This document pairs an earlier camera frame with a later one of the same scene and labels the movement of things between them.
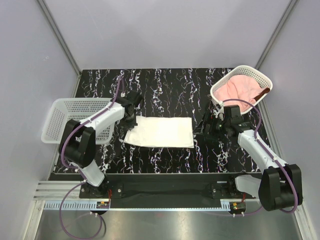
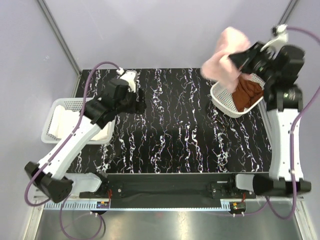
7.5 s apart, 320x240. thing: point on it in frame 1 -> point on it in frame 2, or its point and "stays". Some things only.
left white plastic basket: (62, 110) stays
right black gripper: (209, 119) -> (242, 59)
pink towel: (240, 86) -> (219, 67)
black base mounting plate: (166, 186) stays
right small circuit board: (238, 206) stays
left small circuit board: (102, 205) stays
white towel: (161, 132) -> (63, 122)
